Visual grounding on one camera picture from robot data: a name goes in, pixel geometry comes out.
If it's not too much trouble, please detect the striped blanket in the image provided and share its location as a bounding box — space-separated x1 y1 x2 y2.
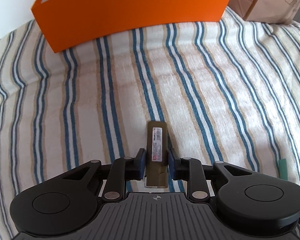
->
0 9 300 239

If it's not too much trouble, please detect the orange storage box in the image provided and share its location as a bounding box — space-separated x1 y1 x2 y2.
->
32 0 229 52

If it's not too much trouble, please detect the brown rectangular box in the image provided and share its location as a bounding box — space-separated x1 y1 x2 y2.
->
145 121 168 189

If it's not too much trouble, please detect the teal gold lipstick tube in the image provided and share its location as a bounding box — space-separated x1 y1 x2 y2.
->
279 158 288 181

